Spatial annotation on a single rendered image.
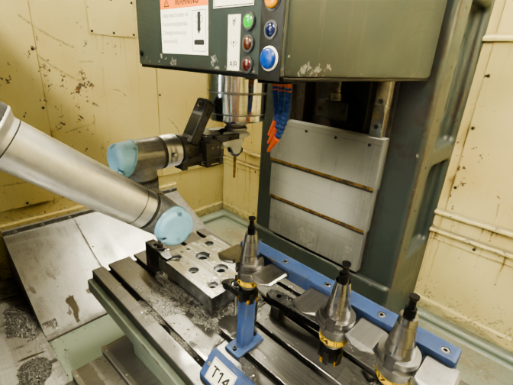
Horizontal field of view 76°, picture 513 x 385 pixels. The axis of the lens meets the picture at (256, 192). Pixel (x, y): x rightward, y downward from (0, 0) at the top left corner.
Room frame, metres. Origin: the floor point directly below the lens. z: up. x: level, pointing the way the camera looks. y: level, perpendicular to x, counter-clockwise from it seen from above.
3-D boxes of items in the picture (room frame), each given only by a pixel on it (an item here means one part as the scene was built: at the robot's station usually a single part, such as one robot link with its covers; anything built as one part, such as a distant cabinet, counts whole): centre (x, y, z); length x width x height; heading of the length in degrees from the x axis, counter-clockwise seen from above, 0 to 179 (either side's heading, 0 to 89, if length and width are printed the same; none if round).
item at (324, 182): (1.23, -0.24, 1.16); 0.48 x 0.05 x 0.51; 47
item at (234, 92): (0.90, 0.07, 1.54); 0.16 x 0.16 x 0.12
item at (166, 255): (0.99, 0.33, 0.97); 0.13 x 0.03 x 0.15; 47
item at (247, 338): (0.69, 0.01, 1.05); 0.10 x 0.05 x 0.30; 137
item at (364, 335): (0.43, -0.19, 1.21); 0.07 x 0.05 x 0.01; 137
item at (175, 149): (0.75, 0.21, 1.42); 0.08 x 0.05 x 0.08; 47
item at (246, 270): (0.62, 0.01, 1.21); 0.06 x 0.06 x 0.03
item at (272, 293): (0.77, -0.16, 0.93); 0.26 x 0.05 x 0.06; 52
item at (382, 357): (0.39, -0.24, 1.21); 0.06 x 0.06 x 0.03
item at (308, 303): (0.50, -0.11, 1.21); 0.07 x 0.05 x 0.01; 137
